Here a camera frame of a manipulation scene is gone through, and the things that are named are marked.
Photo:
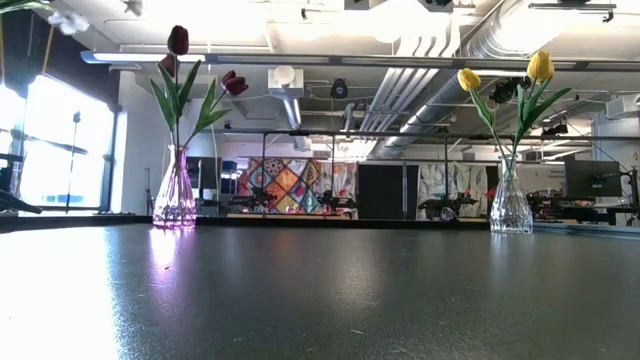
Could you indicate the dark red artificial tulip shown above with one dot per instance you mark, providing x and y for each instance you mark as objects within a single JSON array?
[
  {"x": 178, "y": 40},
  {"x": 166, "y": 64},
  {"x": 235, "y": 83}
]

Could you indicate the yellow artificial tulip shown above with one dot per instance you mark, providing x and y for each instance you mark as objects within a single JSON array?
[
  {"x": 540, "y": 66},
  {"x": 468, "y": 80}
]

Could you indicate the white artificial flower spray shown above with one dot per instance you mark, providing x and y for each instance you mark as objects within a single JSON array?
[{"x": 70, "y": 22}]

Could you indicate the black background robot arm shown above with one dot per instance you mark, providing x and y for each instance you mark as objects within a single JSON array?
[
  {"x": 332, "y": 202},
  {"x": 445, "y": 202},
  {"x": 257, "y": 197}
]

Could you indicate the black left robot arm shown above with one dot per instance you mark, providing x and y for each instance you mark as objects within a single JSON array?
[{"x": 10, "y": 202}]

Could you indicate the purple glass vase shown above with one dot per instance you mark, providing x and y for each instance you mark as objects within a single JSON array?
[{"x": 175, "y": 200}]

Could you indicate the clear faceted glass vase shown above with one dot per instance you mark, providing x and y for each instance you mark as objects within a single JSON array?
[{"x": 511, "y": 210}]

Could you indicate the colourful patchwork tapestry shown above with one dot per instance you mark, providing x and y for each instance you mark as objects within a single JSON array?
[{"x": 285, "y": 185}]

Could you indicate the black divider panel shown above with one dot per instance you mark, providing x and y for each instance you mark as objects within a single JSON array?
[{"x": 385, "y": 192}]

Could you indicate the white ceiling fixture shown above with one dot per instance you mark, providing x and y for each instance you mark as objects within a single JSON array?
[{"x": 285, "y": 80}]

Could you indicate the leaf print curtain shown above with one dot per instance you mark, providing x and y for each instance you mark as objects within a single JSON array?
[{"x": 435, "y": 185}]

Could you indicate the black tripod stand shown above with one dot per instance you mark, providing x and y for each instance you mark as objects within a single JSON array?
[{"x": 76, "y": 116}]

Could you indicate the black overhead camera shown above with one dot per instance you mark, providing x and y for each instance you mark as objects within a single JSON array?
[{"x": 339, "y": 89}]

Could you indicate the overhead frame crossbar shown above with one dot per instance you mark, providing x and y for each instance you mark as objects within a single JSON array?
[{"x": 300, "y": 60}]

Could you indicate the silver ventilation duct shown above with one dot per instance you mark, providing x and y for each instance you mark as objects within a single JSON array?
[{"x": 430, "y": 115}]

